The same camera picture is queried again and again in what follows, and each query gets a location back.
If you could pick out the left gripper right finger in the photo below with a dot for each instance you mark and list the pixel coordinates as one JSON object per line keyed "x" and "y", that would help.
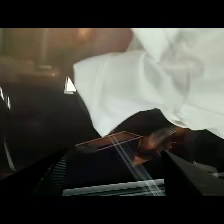
{"x": 190, "y": 180}

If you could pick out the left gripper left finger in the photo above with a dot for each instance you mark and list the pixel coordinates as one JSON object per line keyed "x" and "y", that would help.
{"x": 23, "y": 185}

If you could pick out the white garment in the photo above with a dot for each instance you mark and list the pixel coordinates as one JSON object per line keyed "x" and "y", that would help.
{"x": 133, "y": 83}

